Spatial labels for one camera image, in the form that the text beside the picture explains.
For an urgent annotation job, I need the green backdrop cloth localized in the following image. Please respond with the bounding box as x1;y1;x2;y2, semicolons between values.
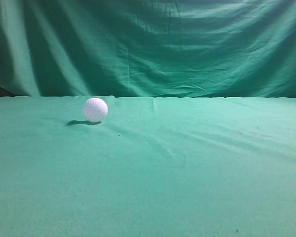
0;0;296;98

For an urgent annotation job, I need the green table cloth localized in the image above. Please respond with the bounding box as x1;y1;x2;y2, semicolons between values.
0;96;296;237

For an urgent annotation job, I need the white dimpled golf ball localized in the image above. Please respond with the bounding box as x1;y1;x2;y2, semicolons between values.
83;97;108;123

